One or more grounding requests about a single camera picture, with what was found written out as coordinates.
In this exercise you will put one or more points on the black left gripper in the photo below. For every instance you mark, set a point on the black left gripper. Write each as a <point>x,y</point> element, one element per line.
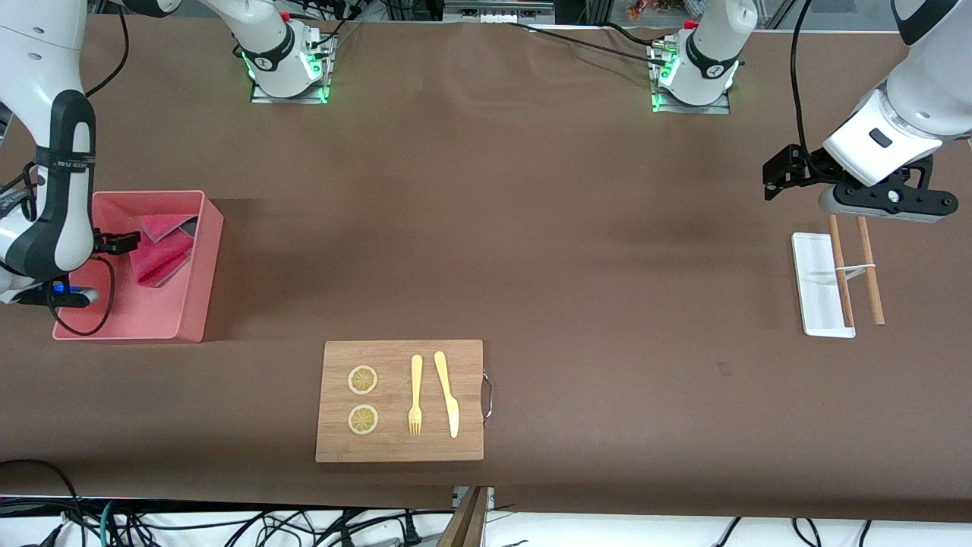
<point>806,170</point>

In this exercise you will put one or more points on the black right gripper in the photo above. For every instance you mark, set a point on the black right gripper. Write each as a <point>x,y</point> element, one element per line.
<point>114,243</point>

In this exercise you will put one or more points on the pink and grey cloth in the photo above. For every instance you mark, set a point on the pink and grey cloth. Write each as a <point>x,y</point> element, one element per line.
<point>159,262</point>

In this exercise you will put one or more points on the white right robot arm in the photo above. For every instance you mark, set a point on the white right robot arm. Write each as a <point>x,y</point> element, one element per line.
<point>61,190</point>

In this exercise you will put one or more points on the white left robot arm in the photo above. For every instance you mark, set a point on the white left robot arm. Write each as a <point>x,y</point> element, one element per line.
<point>911,99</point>

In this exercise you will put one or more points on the pink plastic bin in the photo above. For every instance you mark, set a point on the pink plastic bin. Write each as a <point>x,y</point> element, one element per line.
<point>190,319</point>

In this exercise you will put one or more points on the white rubber band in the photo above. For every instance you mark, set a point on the white rubber band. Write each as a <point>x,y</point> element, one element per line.
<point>858,267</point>

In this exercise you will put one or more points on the white rectangular tray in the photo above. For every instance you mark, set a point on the white rectangular tray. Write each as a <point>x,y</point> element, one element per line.
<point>816,304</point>

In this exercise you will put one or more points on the lemon slice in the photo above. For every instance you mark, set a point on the lemon slice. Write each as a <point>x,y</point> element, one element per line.
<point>363,419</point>
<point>362,380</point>

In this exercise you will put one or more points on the yellow plastic fork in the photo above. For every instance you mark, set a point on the yellow plastic fork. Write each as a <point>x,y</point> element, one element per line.
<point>416,380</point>

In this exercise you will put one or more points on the grey metal box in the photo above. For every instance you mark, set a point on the grey metal box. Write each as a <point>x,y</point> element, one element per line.
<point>493,11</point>

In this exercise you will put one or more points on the wooden cutting board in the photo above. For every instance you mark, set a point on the wooden cutting board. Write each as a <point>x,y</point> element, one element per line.
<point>395,448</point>

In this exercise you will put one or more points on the yellow plastic knife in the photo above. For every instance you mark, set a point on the yellow plastic knife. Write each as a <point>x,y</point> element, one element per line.
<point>452,414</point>

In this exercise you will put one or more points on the black power plug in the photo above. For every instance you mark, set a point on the black power plug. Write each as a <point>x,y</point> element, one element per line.
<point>410,535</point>

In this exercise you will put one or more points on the wooden plank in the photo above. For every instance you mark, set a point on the wooden plank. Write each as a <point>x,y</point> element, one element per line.
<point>467,528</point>

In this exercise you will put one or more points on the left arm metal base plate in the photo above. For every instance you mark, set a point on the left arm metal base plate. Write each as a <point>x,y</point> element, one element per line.
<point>717,109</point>

